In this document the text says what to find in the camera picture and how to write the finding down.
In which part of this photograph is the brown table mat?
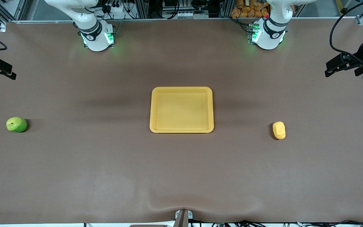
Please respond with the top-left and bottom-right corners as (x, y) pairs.
(0, 17), (363, 225)

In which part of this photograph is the silver table edge rail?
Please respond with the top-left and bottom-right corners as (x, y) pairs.
(0, 16), (363, 24)

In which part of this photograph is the silver metal clamp bracket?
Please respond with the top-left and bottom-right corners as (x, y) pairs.
(173, 209), (193, 227)

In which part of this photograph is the pile of orange bread rolls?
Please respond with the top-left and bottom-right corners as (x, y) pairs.
(231, 0), (271, 18)

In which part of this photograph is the green apple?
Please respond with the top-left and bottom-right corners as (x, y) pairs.
(6, 117), (28, 133)

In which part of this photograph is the yellow plastic tray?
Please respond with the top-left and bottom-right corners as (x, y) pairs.
(150, 87), (214, 133)

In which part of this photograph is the white power strip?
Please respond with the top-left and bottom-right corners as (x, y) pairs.
(101, 3), (128, 15)

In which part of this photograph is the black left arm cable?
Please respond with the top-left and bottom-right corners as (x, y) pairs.
(330, 0), (363, 61)

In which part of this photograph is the yellow potato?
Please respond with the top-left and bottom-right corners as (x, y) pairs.
(272, 121), (286, 140)

